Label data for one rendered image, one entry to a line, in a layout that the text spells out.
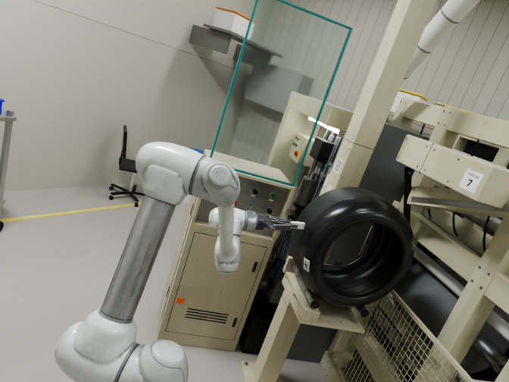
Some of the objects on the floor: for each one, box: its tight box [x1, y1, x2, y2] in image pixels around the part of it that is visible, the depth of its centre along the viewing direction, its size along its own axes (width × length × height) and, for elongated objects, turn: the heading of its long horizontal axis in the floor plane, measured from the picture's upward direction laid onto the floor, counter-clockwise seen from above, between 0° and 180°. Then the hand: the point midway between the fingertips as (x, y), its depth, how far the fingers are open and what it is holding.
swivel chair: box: [109, 125, 145, 207], centre depth 443 cm, size 53×53×83 cm
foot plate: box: [241, 361, 282, 382], centre depth 249 cm, size 27×27×2 cm
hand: (297, 225), depth 177 cm, fingers closed
